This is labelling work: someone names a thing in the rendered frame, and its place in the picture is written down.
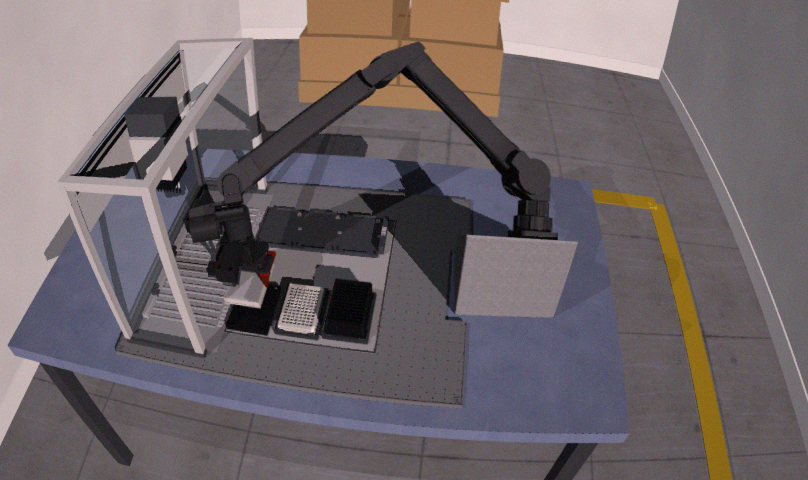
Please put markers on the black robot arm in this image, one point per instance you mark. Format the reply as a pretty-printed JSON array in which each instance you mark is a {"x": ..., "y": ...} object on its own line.
[{"x": 524, "y": 176}]

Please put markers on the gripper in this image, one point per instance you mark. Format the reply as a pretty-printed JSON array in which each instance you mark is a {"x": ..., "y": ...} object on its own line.
[{"x": 260, "y": 259}]

